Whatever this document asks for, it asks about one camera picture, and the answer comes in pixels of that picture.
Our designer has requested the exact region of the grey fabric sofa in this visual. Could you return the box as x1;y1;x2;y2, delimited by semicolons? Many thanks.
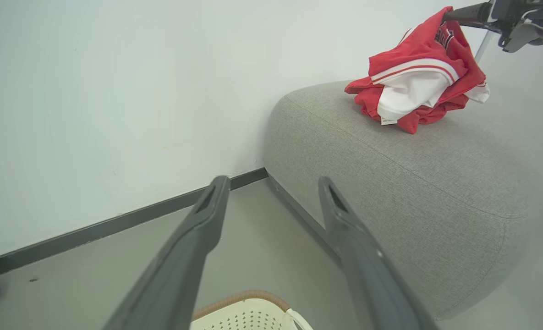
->
263;44;543;321

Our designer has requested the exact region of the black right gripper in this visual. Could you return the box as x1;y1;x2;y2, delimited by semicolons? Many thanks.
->
442;0;543;54

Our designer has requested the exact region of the red and white jersey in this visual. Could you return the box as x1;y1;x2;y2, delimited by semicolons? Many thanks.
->
344;6;491;135

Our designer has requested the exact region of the beige perforated laundry basket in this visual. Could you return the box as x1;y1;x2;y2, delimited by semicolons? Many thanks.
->
190;290;313;330

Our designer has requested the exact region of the dark wall baseboard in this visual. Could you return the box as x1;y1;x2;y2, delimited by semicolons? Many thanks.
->
0;167;269;280

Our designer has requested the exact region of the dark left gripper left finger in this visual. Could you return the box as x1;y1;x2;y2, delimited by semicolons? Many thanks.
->
102;176;231;330

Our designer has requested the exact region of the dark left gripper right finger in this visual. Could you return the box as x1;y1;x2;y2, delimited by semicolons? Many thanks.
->
318;176;439;330

